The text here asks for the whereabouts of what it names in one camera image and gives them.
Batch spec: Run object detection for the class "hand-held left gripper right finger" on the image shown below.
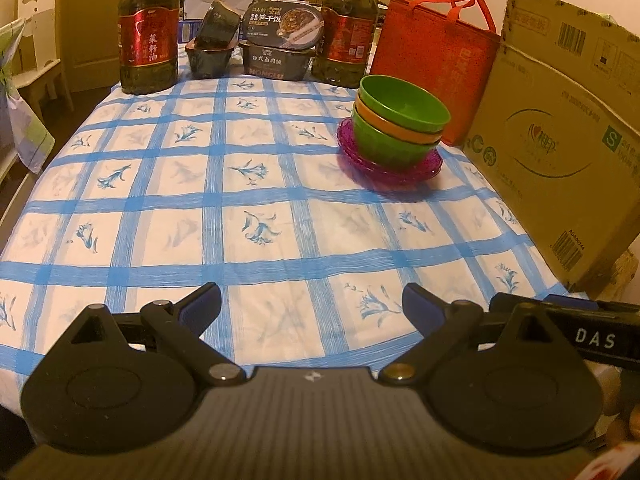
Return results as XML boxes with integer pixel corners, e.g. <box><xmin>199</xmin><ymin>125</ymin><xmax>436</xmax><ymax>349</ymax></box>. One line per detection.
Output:
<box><xmin>377</xmin><ymin>281</ymin><xmax>563</xmax><ymax>386</ymax></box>

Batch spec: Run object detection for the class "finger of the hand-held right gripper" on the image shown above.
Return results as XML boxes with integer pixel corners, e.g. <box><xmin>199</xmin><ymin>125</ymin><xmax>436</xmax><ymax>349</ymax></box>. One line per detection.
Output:
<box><xmin>489</xmin><ymin>291</ymin><xmax>601</xmax><ymax>313</ymax></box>

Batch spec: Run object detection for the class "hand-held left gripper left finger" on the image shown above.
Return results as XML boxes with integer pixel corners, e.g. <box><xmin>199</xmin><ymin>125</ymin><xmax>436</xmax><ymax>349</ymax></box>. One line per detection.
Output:
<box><xmin>70</xmin><ymin>281</ymin><xmax>247</xmax><ymax>387</ymax></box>

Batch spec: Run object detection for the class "pink transparent plastic plate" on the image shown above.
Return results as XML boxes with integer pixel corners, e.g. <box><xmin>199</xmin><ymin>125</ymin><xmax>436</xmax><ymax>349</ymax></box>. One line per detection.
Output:
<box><xmin>337</xmin><ymin>117</ymin><xmax>445</xmax><ymax>173</ymax></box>
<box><xmin>342</xmin><ymin>150</ymin><xmax>443</xmax><ymax>182</ymax></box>

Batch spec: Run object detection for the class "green plastic bowl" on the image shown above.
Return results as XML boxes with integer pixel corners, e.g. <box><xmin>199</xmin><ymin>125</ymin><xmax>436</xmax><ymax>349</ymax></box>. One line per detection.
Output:
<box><xmin>350</xmin><ymin>109</ymin><xmax>441</xmax><ymax>166</ymax></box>
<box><xmin>357</xmin><ymin>75</ymin><xmax>452</xmax><ymax>136</ymax></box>

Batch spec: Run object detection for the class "orange plastic bowl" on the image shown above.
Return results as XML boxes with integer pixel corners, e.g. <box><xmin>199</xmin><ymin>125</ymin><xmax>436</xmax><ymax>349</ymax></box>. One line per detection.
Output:
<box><xmin>352</xmin><ymin>97</ymin><xmax>445</xmax><ymax>145</ymax></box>

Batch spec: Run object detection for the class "person's right hand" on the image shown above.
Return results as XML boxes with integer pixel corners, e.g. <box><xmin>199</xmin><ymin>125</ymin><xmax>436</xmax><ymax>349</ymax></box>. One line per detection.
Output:
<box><xmin>602</xmin><ymin>360</ymin><xmax>640</xmax><ymax>446</ymax></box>

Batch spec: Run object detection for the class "blue checked floral tablecloth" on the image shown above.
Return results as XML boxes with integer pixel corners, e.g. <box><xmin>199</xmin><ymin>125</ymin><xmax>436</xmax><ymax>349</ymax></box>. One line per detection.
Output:
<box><xmin>0</xmin><ymin>72</ymin><xmax>586</xmax><ymax>411</ymax></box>

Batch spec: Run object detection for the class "large cardboard box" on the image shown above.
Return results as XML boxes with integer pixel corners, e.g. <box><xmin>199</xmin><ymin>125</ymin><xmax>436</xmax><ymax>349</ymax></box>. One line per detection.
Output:
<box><xmin>464</xmin><ymin>0</ymin><xmax>640</xmax><ymax>298</ymax></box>

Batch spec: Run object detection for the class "green checked cloth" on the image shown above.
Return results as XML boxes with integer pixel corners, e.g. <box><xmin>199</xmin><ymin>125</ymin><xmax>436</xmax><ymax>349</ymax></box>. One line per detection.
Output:
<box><xmin>0</xmin><ymin>17</ymin><xmax>55</xmax><ymax>176</ymax></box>

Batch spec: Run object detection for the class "red fabric tote bag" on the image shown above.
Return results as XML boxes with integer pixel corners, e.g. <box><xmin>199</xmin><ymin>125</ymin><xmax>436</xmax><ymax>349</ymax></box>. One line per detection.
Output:
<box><xmin>369</xmin><ymin>0</ymin><xmax>502</xmax><ymax>147</ymax></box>

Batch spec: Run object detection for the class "cooking oil bottle red label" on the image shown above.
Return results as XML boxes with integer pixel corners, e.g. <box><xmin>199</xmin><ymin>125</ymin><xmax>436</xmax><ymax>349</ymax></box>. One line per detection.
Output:
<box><xmin>312</xmin><ymin>0</ymin><xmax>380</xmax><ymax>86</ymax></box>
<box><xmin>117</xmin><ymin>0</ymin><xmax>181</xmax><ymax>96</ymax></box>

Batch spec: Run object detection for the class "tilted dark instant meal box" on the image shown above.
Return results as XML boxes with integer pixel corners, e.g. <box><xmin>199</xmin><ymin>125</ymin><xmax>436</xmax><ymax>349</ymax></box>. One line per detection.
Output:
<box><xmin>195</xmin><ymin>0</ymin><xmax>240</xmax><ymax>50</ymax></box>

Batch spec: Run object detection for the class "instant meal box photo lid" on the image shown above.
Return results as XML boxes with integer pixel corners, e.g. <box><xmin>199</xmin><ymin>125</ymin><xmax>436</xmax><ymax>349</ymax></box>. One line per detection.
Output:
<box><xmin>241</xmin><ymin>0</ymin><xmax>326</xmax><ymax>52</ymax></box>

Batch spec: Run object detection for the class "blue white carton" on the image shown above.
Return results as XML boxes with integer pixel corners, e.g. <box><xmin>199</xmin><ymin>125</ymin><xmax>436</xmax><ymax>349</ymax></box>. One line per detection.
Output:
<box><xmin>177</xmin><ymin>0</ymin><xmax>266</xmax><ymax>43</ymax></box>

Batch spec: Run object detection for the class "wooden door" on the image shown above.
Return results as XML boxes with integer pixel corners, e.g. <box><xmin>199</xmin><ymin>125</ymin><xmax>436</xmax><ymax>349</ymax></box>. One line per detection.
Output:
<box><xmin>45</xmin><ymin>0</ymin><xmax>131</xmax><ymax>93</ymax></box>

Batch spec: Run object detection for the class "white wooden chair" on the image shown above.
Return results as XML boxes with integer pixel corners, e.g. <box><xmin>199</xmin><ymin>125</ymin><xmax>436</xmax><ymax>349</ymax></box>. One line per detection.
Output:
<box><xmin>12</xmin><ymin>0</ymin><xmax>68</xmax><ymax>106</ymax></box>

